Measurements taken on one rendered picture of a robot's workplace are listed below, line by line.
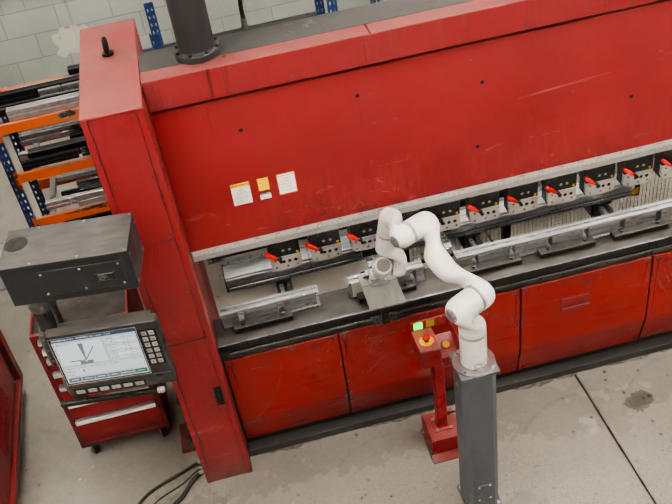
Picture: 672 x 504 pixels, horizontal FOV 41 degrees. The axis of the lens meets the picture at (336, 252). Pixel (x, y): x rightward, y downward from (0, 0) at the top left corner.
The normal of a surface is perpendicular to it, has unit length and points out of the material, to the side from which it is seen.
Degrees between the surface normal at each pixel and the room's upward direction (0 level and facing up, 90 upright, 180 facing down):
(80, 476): 0
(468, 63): 90
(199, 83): 90
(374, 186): 90
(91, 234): 0
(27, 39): 90
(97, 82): 0
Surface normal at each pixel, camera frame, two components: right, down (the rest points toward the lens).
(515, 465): -0.12, -0.77
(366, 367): 0.22, 0.60
